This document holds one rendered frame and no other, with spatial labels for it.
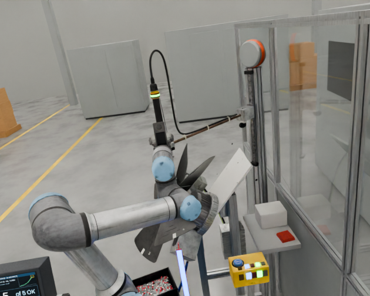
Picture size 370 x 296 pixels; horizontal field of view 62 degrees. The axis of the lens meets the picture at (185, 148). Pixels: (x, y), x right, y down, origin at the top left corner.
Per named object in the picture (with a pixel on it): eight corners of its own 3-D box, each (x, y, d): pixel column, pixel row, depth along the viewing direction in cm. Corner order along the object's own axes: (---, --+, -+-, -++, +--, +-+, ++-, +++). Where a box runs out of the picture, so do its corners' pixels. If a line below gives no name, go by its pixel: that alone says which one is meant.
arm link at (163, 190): (169, 216, 106) (164, 188, 102) (155, 202, 116) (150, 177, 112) (188, 207, 110) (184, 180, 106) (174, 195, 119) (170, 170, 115)
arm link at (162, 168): (154, 185, 105) (149, 163, 102) (154, 172, 115) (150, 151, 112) (177, 182, 105) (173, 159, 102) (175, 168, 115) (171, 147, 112)
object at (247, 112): (246, 116, 196) (246, 103, 193) (256, 117, 191) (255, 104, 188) (236, 121, 190) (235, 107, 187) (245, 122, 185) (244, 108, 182)
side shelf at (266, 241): (278, 213, 209) (278, 209, 208) (300, 248, 176) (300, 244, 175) (243, 219, 208) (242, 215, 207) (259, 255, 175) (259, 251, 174)
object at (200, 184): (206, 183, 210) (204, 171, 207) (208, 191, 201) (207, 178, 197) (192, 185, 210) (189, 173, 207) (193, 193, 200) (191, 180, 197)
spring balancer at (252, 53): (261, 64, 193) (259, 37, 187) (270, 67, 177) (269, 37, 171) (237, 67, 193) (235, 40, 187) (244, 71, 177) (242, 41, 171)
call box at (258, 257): (262, 268, 147) (261, 251, 143) (269, 285, 138) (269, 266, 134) (229, 274, 146) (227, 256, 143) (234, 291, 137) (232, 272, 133)
